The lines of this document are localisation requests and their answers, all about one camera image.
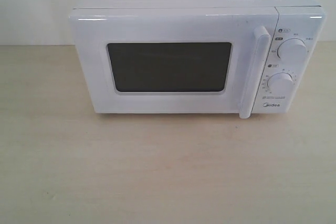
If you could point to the white microwave door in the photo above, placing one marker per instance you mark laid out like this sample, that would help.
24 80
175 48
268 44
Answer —
173 60

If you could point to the white Midea microwave oven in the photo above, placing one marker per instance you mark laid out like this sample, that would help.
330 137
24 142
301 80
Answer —
302 19

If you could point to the white lower timer knob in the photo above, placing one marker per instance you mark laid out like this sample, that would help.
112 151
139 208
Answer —
280 83

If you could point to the white upper power knob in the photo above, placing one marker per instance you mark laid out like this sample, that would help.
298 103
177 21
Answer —
292 50

